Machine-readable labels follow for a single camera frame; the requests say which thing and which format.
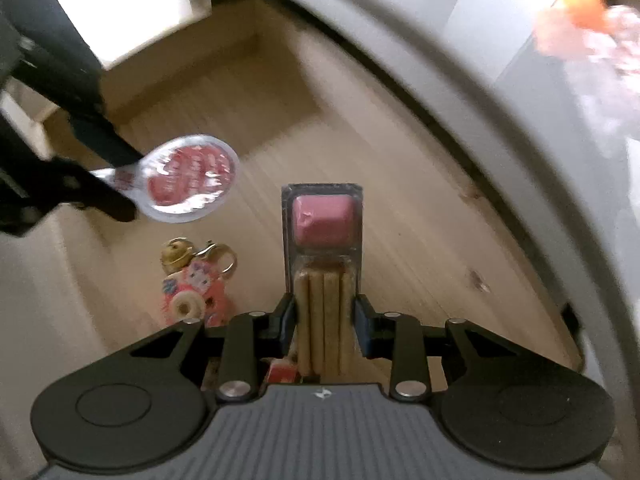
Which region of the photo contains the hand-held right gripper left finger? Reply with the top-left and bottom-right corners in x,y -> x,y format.
129,292 -> 297,404

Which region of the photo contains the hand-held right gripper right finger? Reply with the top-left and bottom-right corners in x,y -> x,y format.
352,292 -> 519,404

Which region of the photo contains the pink clear plastic packet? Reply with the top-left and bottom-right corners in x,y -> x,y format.
537,5 -> 640,153

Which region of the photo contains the red lidded jelly cup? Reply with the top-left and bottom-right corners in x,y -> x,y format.
92,132 -> 241,224

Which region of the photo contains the wooden drawer with white front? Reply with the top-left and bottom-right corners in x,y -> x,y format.
0,0 -> 586,480

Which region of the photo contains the pink yellow cupcake toy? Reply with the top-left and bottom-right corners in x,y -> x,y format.
280,182 -> 363,382

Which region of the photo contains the pink charm keychain with bell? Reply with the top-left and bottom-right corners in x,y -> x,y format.
158,239 -> 239,332

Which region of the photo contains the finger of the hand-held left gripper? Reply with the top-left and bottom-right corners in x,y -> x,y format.
47,156 -> 138,224
70,102 -> 144,167

